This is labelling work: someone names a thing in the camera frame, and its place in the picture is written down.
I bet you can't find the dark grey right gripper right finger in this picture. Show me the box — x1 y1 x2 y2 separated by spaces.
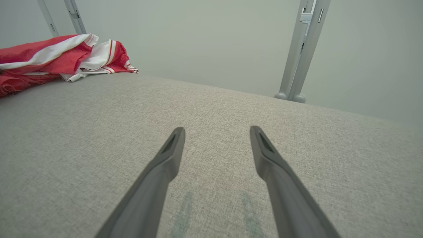
250 126 341 238

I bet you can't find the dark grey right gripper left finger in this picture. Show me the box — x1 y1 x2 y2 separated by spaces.
94 127 186 238

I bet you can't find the red garment with white stripe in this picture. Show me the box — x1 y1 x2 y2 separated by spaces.
0 34 99 98

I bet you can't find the red and white garment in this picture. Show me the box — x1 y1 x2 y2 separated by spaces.
61 39 139 82

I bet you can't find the double grey metal frame post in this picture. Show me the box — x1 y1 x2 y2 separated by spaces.
274 0 331 103

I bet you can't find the thick grey metal frame post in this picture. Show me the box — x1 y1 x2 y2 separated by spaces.
63 0 87 35

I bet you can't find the thin grey metal frame post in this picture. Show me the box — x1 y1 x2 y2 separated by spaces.
37 0 60 37

